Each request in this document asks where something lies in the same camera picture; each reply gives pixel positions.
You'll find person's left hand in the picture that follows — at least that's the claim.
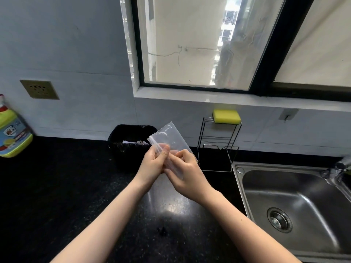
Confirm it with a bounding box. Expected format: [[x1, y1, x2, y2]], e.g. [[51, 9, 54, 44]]
[[136, 144, 171, 190]]

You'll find person's right hand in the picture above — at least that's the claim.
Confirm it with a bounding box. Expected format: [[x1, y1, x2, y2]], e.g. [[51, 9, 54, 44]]
[[164, 149, 219, 205]]

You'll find clear plastic bag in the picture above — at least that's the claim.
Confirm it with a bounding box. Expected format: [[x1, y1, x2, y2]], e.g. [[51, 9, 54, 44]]
[[147, 121, 198, 180]]

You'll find person's left forearm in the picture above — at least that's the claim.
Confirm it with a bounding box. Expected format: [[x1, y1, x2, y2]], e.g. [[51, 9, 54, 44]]
[[51, 178, 151, 263]]

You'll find person's right forearm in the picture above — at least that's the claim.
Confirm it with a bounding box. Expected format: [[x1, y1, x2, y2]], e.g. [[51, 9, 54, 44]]
[[201, 189, 303, 263]]

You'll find crumpled paper waste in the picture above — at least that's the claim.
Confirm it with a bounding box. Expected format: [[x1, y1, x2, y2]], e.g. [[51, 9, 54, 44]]
[[122, 139, 150, 147]]

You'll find black trash bin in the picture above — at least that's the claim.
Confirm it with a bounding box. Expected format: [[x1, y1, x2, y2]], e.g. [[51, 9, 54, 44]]
[[107, 124, 158, 173]]

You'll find yellow sponge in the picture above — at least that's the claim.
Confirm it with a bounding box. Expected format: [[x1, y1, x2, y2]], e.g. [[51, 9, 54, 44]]
[[212, 109, 242, 125]]

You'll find metal sink drain strainer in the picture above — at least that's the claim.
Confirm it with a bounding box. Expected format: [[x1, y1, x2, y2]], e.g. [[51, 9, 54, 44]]
[[267, 207, 293, 234]]

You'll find stainless steel sink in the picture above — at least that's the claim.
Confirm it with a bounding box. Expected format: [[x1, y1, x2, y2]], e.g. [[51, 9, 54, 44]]
[[232, 161, 351, 262]]

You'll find yellow detergent bottle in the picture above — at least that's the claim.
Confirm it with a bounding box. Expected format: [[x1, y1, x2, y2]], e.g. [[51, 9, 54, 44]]
[[0, 94, 33, 159]]

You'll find chrome faucet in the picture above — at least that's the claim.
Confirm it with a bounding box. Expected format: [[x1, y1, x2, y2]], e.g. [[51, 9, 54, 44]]
[[321, 156, 351, 187]]

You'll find metal wire rack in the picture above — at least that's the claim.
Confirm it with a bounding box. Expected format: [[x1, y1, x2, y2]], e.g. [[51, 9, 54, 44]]
[[197, 117, 243, 173]]

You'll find metal wall hook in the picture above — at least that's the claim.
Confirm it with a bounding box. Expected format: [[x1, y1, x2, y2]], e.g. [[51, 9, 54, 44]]
[[278, 108, 299, 122]]

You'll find brass wall outlet plate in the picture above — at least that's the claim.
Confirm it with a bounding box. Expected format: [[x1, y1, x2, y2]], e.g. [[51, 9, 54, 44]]
[[20, 79, 60, 101]]

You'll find black window frame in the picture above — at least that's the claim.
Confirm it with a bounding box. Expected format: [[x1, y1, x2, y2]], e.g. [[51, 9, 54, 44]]
[[129, 0, 351, 102]]

